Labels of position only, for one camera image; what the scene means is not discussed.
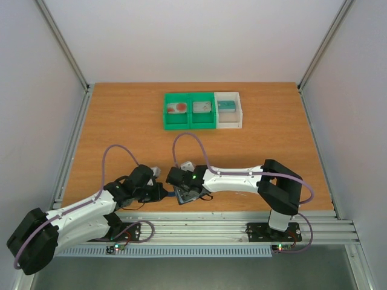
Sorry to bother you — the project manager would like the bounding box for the blue leather card holder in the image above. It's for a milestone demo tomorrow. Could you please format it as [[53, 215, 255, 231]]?
[[169, 187, 200, 205]]

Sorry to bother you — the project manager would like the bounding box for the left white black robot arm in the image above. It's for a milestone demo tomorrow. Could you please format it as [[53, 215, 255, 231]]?
[[7, 164, 167, 275]]

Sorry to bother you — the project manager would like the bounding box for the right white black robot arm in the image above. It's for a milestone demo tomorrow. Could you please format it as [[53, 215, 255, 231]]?
[[166, 159, 303, 240]]

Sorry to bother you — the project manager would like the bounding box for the grey white card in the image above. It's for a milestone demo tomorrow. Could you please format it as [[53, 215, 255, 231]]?
[[192, 101, 212, 114]]

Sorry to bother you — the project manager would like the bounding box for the card with red circles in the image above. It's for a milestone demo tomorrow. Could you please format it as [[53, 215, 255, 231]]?
[[166, 102, 187, 114]]

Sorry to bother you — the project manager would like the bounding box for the teal card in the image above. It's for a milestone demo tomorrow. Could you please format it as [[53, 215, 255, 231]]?
[[217, 100, 236, 113]]

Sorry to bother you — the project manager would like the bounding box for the middle green bin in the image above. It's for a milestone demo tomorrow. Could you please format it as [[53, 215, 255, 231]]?
[[189, 92, 216, 130]]

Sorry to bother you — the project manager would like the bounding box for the green bin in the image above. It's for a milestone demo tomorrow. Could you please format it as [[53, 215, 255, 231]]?
[[163, 92, 192, 131], [189, 92, 216, 130]]

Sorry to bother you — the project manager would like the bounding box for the left green bin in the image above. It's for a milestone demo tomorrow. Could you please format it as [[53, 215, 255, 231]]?
[[163, 92, 192, 131]]

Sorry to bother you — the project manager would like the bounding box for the left controller board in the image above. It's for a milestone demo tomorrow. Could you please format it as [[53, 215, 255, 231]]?
[[105, 244, 126, 254]]

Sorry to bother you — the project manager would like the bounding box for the controller board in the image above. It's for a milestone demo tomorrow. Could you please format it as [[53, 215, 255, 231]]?
[[272, 243, 294, 253], [105, 244, 126, 254]]

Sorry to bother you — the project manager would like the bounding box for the white bin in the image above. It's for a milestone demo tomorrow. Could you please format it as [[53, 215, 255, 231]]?
[[214, 92, 243, 129]]

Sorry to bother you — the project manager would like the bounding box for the right controller board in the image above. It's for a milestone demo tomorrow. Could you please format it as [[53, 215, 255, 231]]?
[[272, 243, 294, 253]]

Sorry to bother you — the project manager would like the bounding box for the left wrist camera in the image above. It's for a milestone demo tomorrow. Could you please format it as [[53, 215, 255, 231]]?
[[148, 166, 161, 186]]

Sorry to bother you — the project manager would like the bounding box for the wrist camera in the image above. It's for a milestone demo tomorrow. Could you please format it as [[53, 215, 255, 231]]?
[[148, 166, 161, 186], [180, 161, 195, 172]]

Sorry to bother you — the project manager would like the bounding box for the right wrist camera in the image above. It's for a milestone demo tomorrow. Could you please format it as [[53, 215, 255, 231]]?
[[180, 161, 195, 172]]

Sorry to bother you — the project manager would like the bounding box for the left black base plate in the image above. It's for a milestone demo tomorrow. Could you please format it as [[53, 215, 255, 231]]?
[[89, 222, 141, 242]]

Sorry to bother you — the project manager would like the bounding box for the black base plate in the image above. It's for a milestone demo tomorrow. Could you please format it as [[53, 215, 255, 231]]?
[[89, 222, 141, 242], [246, 222, 302, 242]]

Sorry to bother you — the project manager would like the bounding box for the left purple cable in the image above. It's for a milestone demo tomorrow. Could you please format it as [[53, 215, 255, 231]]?
[[13, 144, 143, 269]]

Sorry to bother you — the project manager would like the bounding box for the grey slotted cable duct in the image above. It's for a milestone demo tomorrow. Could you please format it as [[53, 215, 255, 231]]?
[[59, 245, 272, 259]]

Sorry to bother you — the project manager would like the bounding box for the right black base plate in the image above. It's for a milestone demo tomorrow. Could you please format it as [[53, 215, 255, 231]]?
[[246, 222, 302, 242]]

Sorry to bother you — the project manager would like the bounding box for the left aluminium frame post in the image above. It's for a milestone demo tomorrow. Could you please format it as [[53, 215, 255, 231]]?
[[35, 0, 91, 94]]

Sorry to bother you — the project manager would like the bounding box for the aluminium frame post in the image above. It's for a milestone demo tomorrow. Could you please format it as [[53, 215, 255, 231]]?
[[35, 0, 91, 94], [296, 0, 355, 93]]

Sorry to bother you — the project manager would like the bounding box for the aluminium front rail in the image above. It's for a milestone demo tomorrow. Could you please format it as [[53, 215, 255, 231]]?
[[117, 211, 360, 245]]

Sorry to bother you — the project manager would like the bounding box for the right aluminium frame post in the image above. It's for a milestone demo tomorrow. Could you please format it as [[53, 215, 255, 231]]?
[[296, 0, 355, 93]]

